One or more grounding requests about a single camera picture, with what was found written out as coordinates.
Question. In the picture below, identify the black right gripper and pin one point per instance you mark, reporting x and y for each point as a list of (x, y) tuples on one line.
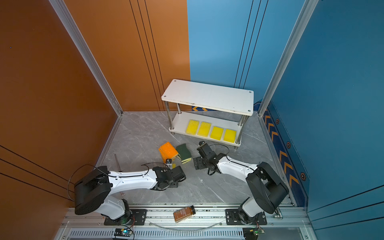
[(197, 163)]

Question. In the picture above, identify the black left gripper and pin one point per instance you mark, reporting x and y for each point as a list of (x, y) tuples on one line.
[(175, 185)]

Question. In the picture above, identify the green scouring sponge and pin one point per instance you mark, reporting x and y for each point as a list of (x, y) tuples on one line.
[(186, 160), (183, 152)]

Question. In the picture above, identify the yellow foam sponge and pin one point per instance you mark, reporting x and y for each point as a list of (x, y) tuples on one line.
[(230, 135), (216, 133)]

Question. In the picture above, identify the large yellow coarse sponge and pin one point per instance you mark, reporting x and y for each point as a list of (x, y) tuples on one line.
[(204, 129)]

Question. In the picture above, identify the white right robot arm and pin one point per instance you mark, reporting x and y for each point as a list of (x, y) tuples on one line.
[(267, 188)]

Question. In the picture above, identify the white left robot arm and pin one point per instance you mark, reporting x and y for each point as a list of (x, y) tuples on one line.
[(95, 192)]

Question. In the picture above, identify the white two-tier metal shelf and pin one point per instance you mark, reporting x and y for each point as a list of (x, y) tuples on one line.
[(209, 97)]

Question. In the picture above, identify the top orange scrub sponge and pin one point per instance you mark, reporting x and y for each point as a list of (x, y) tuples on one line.
[(167, 151)]

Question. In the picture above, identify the brown spice jar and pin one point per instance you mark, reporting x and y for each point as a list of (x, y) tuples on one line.
[(184, 213)]

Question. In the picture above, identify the left green circuit board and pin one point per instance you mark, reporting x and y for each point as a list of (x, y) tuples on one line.
[(124, 233)]

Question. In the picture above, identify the green circuit board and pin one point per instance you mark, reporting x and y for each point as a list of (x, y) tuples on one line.
[(252, 234), (124, 233)]

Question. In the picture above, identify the right green circuit board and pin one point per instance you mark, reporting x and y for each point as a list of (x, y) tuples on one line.
[(252, 234)]

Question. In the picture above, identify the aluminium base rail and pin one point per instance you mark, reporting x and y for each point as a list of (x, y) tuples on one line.
[(211, 222)]

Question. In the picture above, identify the red handled ratchet wrench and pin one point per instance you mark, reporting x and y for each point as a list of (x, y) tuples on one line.
[(278, 213)]

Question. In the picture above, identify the aluminium corner post left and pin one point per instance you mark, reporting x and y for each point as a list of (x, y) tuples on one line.
[(74, 32)]

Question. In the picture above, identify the aluminium corner post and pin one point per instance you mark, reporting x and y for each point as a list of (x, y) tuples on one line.
[(74, 32), (295, 36)]

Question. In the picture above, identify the aluminium corner post right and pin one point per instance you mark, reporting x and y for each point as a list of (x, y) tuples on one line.
[(295, 36)]

